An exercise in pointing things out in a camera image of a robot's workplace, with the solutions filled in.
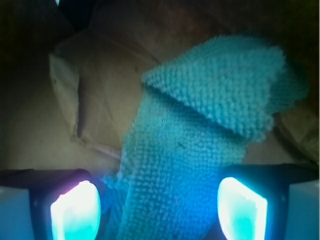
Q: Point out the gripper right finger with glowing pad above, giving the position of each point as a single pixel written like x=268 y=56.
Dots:
x=269 y=202

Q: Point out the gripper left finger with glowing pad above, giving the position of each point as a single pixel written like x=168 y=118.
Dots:
x=61 y=204

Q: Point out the brown paper bag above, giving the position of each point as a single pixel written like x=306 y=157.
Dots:
x=70 y=87

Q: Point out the blue microfiber cloth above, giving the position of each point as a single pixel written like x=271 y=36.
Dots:
x=197 y=115

